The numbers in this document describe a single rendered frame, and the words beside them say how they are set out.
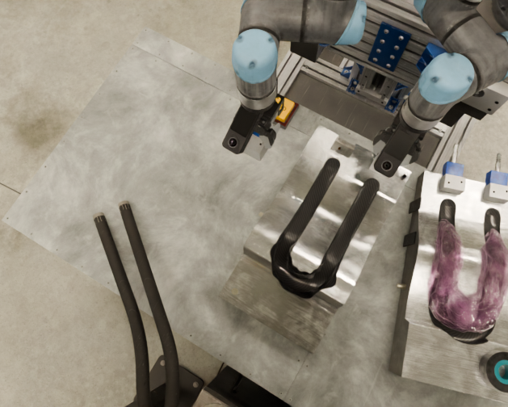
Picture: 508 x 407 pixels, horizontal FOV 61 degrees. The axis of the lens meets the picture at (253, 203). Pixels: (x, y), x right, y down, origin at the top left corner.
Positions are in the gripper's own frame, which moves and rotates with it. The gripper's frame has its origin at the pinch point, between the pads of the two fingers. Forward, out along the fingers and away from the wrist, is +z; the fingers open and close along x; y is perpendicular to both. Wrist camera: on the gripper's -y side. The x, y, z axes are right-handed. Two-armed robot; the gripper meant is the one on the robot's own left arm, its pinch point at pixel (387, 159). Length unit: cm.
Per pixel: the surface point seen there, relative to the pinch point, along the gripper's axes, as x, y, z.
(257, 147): 28.0, -13.4, -1.9
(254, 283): 12.9, -40.8, 8.0
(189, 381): 21, -84, 94
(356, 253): -4.4, -23.1, 3.2
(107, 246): 50, -52, 10
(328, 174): 10.5, -8.4, 5.4
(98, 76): 139, 14, 95
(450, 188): -17.0, 3.3, 5.0
